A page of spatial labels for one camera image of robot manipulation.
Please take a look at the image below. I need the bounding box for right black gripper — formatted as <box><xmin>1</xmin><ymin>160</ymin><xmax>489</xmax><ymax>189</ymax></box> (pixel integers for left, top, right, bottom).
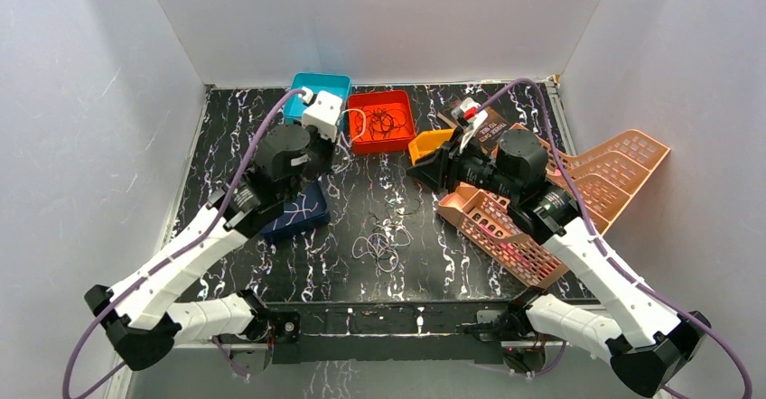
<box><xmin>406</xmin><ymin>126</ymin><xmax>519</xmax><ymax>200</ymax></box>

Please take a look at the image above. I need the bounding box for dark cable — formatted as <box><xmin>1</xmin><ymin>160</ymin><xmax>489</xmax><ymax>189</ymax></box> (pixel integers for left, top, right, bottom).
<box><xmin>359</xmin><ymin>105</ymin><xmax>414</xmax><ymax>142</ymax></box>

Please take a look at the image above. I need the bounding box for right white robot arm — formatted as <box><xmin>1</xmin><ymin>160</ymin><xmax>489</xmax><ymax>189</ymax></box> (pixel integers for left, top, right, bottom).
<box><xmin>406</xmin><ymin>129</ymin><xmax>710</xmax><ymax>398</ymax></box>

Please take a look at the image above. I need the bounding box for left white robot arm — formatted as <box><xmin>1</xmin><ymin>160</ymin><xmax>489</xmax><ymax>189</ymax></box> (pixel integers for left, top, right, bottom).
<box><xmin>85</xmin><ymin>120</ymin><xmax>339</xmax><ymax>371</ymax></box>

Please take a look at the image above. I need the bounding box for yellow parts bin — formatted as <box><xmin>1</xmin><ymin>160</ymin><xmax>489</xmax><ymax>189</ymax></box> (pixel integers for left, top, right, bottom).
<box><xmin>407</xmin><ymin>128</ymin><xmax>454</xmax><ymax>165</ymax></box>

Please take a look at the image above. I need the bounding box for navy blue plastic box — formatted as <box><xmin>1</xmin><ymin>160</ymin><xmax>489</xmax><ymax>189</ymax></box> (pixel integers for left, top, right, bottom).
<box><xmin>260</xmin><ymin>181</ymin><xmax>331</xmax><ymax>244</ymax></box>

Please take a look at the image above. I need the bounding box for red plastic box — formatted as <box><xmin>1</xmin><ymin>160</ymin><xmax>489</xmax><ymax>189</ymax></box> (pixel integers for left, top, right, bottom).
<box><xmin>348</xmin><ymin>89</ymin><xmax>416</xmax><ymax>155</ymax></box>

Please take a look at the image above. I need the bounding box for teal plastic box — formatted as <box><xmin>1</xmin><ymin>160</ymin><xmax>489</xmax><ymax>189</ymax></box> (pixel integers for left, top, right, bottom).
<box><xmin>283</xmin><ymin>72</ymin><xmax>352</xmax><ymax>125</ymax></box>

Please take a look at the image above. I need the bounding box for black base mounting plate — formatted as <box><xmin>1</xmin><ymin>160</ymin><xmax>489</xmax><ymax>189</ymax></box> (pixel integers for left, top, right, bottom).
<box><xmin>212</xmin><ymin>300</ymin><xmax>570</xmax><ymax>379</ymax></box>

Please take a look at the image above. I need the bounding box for pink tiered file rack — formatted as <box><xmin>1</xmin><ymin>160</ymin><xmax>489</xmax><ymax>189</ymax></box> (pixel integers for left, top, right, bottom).
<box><xmin>436</xmin><ymin>129</ymin><xmax>670</xmax><ymax>288</ymax></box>

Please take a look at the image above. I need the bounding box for thin black cable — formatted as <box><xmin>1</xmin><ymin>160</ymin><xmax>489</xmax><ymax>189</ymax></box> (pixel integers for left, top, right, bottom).
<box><xmin>373</xmin><ymin>195</ymin><xmax>423</xmax><ymax>230</ymax></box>

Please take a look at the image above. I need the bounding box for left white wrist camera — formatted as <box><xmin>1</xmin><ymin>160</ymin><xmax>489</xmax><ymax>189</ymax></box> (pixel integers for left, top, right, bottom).
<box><xmin>299</xmin><ymin>87</ymin><xmax>344</xmax><ymax>143</ymax></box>

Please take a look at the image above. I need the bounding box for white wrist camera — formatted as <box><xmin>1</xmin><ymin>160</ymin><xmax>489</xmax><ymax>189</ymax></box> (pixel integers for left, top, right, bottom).
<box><xmin>449</xmin><ymin>97</ymin><xmax>488</xmax><ymax>153</ymax></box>
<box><xmin>299</xmin><ymin>87</ymin><xmax>344</xmax><ymax>143</ymax></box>

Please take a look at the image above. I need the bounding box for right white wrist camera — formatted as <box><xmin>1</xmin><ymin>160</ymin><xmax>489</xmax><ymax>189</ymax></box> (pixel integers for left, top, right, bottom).
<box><xmin>449</xmin><ymin>97</ymin><xmax>488</xmax><ymax>153</ymax></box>

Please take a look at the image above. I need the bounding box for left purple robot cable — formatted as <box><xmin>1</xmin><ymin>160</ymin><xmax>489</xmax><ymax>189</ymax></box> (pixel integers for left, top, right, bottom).
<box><xmin>62</xmin><ymin>88</ymin><xmax>313</xmax><ymax>399</ymax></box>

